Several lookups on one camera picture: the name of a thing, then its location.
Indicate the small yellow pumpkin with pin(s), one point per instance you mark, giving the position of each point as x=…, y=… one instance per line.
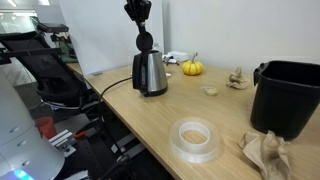
x=192, y=67

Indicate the large clear tape roll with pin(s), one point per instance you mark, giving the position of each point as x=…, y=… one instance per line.
x=196, y=148

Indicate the red plastic cup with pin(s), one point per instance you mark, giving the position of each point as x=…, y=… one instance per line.
x=46, y=127

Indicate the black camera on stand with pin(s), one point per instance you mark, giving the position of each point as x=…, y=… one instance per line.
x=52, y=27

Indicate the black plastic bin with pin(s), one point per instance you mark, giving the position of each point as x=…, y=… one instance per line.
x=283, y=100

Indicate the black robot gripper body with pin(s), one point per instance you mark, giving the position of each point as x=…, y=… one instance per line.
x=137, y=8

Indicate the black office chair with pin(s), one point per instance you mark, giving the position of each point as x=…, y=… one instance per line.
x=50, y=73

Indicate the small yellow tape roll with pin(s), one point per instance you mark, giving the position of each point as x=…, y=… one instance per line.
x=211, y=91

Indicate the white power adapter box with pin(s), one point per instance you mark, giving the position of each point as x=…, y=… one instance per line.
x=178, y=55

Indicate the silver aluminium extrusion bracket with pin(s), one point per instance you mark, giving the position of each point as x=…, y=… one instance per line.
x=62, y=141

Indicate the stainless steel electric kettle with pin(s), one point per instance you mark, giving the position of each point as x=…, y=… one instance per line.
x=154, y=73

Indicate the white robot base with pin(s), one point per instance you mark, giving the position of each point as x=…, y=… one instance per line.
x=23, y=140

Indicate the large crumpled brown paper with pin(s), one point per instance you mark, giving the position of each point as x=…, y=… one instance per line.
x=266, y=153

